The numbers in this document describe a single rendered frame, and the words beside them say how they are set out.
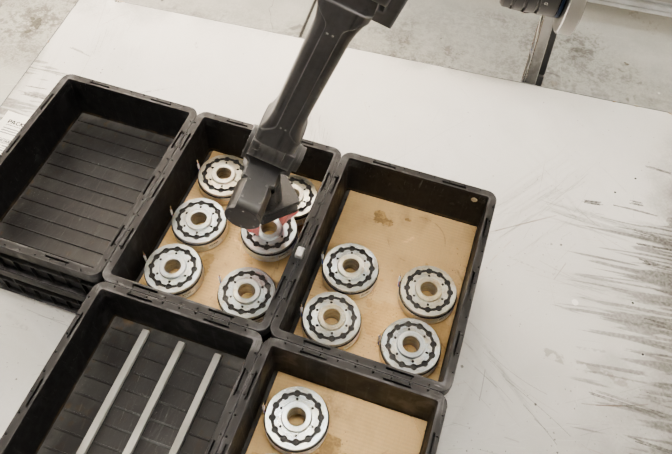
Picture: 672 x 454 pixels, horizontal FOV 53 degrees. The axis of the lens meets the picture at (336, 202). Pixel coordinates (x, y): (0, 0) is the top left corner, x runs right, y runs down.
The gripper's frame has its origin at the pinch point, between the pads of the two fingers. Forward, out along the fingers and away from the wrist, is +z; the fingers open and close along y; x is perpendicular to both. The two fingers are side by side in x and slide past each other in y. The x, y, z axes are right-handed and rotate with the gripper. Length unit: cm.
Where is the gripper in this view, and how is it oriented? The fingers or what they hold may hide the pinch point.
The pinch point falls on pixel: (268, 225)
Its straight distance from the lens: 122.9
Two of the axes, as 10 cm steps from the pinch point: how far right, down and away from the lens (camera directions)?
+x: -4.5, -7.5, 4.9
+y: 8.9, -3.6, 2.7
